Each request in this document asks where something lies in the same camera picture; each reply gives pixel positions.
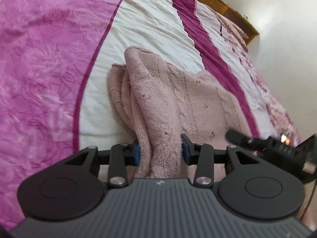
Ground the pink floral bedspread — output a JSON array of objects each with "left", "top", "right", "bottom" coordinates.
[{"left": 0, "top": 0, "right": 301, "bottom": 231}]

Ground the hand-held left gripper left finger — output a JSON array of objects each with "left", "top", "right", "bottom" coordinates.
[{"left": 65, "top": 139, "right": 140, "bottom": 187}]

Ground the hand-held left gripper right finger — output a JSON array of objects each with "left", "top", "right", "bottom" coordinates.
[{"left": 180, "top": 133, "right": 260, "bottom": 187}]

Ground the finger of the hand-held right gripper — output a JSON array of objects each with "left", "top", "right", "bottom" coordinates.
[{"left": 225, "top": 129, "right": 269, "bottom": 152}]

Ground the pink crochet blanket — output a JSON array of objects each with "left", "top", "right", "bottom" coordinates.
[{"left": 214, "top": 11, "right": 249, "bottom": 54}]

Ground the pink cable-knit cardigan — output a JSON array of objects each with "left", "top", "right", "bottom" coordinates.
[{"left": 107, "top": 46, "right": 259, "bottom": 179}]

